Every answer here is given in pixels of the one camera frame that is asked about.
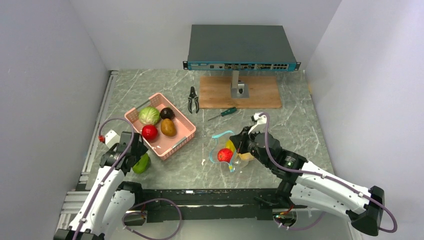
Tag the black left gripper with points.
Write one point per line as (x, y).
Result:
(139, 151)

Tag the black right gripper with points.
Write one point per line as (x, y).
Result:
(240, 140)

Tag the red round fruit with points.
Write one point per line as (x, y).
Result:
(149, 132)

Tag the clear zip top bag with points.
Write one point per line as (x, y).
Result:
(218, 142)

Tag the brown potato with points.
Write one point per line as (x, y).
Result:
(168, 128)

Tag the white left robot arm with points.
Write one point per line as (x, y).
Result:
(111, 196)

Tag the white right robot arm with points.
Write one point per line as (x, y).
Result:
(305, 184)

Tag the pink plastic basket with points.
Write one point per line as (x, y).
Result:
(163, 146)

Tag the green cabbage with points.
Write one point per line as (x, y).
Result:
(149, 115)

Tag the dark purple plum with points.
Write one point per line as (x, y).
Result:
(167, 113)

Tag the wooden board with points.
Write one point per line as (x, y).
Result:
(260, 92)

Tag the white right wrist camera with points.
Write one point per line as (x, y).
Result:
(260, 120)

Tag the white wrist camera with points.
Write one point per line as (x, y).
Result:
(260, 120)
(110, 138)

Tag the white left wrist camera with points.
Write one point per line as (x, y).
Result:
(110, 138)

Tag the green handled screwdriver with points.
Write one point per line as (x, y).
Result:
(226, 112)

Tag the metal stand post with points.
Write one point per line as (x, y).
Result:
(238, 88)

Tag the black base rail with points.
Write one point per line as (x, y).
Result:
(159, 205)

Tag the aluminium frame rail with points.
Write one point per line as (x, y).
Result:
(75, 197)

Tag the black handled pliers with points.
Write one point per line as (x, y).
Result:
(193, 99)

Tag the grey network switch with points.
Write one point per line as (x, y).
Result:
(219, 47)

